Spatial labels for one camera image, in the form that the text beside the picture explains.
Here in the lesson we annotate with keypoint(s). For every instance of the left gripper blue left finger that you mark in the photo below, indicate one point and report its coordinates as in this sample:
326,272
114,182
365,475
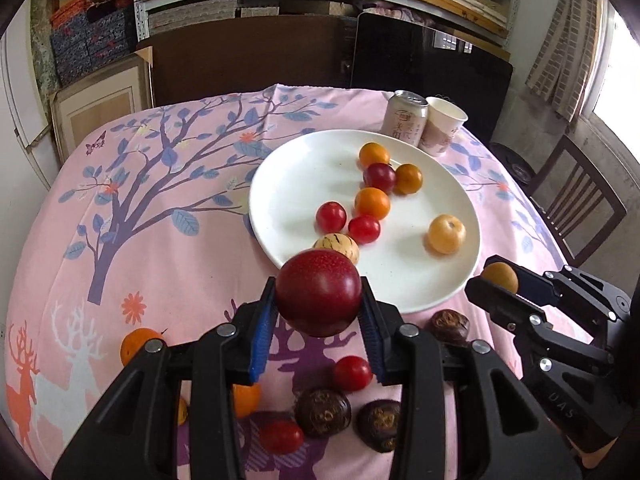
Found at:
132,431

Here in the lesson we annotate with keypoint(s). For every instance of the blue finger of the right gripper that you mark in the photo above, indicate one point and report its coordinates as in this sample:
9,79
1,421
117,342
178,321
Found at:
531,286
504,308

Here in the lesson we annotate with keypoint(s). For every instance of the small olive kumquat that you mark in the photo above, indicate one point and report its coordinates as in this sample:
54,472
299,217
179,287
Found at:
501,274

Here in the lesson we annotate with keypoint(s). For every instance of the yellow-green small citrus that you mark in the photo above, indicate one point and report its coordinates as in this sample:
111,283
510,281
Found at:
183,411

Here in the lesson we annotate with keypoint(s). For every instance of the yellow smooth fruit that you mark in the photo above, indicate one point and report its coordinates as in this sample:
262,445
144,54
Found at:
446,234

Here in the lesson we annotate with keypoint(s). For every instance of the red tomato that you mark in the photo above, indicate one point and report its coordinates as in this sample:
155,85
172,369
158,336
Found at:
331,217
281,437
351,374
364,230

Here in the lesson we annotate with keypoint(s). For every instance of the orange tangerine with stem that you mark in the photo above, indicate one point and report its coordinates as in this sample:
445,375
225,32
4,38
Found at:
246,399

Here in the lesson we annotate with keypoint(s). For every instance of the large orange front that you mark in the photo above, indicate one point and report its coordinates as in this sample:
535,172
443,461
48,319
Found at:
409,179

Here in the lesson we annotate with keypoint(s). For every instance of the small orange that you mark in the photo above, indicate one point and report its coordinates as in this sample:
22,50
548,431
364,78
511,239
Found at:
373,153
372,202

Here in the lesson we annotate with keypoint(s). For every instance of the striped pepino melon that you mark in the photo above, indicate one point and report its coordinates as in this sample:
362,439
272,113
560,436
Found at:
339,242

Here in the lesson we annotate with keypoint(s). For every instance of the dark red plum front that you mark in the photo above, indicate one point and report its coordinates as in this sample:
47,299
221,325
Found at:
380,176

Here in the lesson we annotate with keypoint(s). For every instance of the dark red plum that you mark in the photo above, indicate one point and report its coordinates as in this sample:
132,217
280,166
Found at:
380,176
318,292

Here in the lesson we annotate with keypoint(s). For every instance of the dark wooden chair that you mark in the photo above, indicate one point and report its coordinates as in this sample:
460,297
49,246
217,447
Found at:
584,189

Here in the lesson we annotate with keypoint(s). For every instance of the white oval plate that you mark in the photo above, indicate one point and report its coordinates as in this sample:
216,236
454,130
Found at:
303,174

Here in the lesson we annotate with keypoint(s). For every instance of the pink paper cup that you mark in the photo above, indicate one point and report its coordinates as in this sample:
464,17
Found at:
443,120

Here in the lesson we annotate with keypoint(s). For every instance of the pink beverage can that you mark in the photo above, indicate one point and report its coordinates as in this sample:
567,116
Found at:
405,117

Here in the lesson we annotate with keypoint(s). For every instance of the checkered curtain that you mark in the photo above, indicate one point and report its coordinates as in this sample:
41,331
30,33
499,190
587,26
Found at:
567,57

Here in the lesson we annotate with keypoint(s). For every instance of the black monitor screen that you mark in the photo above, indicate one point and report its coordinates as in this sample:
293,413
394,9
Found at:
391,55

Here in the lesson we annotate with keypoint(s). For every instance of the framed picture leaning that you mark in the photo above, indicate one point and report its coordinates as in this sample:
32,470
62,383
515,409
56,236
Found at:
114,91

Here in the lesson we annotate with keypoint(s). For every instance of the white board leaning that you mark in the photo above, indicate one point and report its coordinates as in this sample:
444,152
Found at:
32,129

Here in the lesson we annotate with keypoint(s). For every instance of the dark wooden cabinet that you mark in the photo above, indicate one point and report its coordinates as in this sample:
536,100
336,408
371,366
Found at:
250,54

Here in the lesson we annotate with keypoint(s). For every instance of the blue patterned storage boxes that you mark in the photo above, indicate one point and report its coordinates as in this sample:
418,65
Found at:
90,34

